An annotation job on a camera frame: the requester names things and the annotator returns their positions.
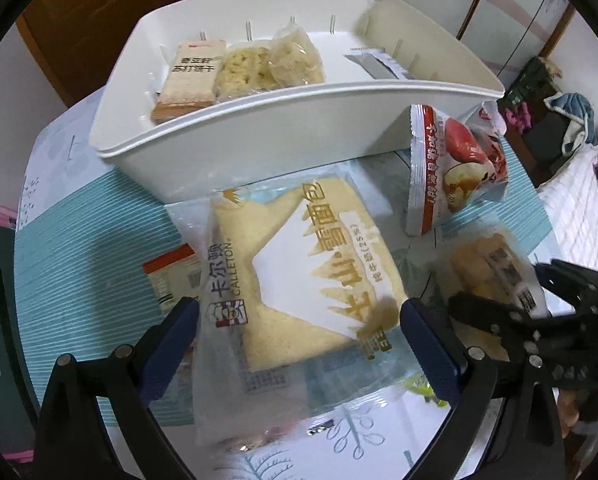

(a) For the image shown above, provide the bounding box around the red and white snack packet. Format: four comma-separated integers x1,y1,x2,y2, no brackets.
466,101,506,136

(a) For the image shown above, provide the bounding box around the brown cake packet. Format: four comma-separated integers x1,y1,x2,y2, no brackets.
431,232,550,321

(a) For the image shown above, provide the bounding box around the plaid blanket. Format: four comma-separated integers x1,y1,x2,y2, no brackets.
536,147,598,286

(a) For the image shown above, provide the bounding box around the blue cloth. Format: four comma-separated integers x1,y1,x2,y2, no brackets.
544,91,596,157

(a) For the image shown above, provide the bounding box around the white and brown cracker packet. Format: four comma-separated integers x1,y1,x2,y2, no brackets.
151,40,228,125

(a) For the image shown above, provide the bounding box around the pink toy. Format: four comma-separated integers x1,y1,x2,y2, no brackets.
503,102,536,133

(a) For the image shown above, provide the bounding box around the red apple print packet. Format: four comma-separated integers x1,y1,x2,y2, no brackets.
405,104,510,237

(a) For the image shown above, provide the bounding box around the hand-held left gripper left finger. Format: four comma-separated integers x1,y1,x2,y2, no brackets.
34,297,200,480

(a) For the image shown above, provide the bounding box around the yellow bread packet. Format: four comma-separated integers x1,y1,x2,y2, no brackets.
166,160,460,448

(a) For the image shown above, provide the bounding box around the yellow puffed rice packet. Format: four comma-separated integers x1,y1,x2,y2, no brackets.
213,42,276,105

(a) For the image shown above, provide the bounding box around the green snack packet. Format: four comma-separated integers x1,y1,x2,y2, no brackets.
401,376,432,398

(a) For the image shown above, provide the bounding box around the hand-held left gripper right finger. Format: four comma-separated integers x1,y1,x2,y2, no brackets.
400,297,564,480

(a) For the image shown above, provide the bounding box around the wooden door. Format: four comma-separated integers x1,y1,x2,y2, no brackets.
16,0,145,108

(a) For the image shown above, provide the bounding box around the grey foil sachet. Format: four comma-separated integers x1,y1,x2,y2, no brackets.
343,46,416,81

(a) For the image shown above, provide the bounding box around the pale puffed rice packet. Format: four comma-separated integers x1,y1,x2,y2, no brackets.
269,24,328,88

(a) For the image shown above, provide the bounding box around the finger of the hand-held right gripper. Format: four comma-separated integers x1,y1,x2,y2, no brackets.
534,258,598,322
449,292,562,363

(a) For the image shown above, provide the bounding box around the orange and white stick packet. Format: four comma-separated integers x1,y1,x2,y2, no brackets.
143,244,202,313

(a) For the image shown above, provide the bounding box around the white plastic bin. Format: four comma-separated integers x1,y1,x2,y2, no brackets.
88,0,506,206

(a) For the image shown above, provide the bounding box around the dark bag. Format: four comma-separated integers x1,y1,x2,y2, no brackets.
506,56,562,106

